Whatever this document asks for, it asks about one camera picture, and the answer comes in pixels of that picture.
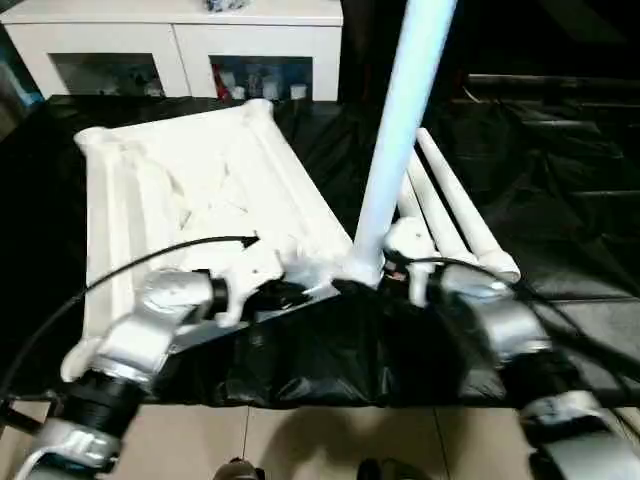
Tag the white plastic table leg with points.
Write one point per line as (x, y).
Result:
(408, 205)
(405, 120)
(465, 215)
(435, 215)

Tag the white plastic table top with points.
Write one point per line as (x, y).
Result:
(170, 180)

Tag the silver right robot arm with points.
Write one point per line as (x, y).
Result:
(510, 330)

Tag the dark robot left foot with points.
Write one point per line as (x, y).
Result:
(238, 470)

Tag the dark robot foot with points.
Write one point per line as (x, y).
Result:
(388, 470)
(238, 470)

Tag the black work mat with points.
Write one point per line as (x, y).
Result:
(560, 200)

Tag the dark robot right foot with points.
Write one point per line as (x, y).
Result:
(388, 470)

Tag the small red bottle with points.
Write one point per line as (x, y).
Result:
(221, 82)

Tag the white glass-door cabinet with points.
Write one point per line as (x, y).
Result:
(180, 35)

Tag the small grey bundle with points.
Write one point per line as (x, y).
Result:
(226, 4)

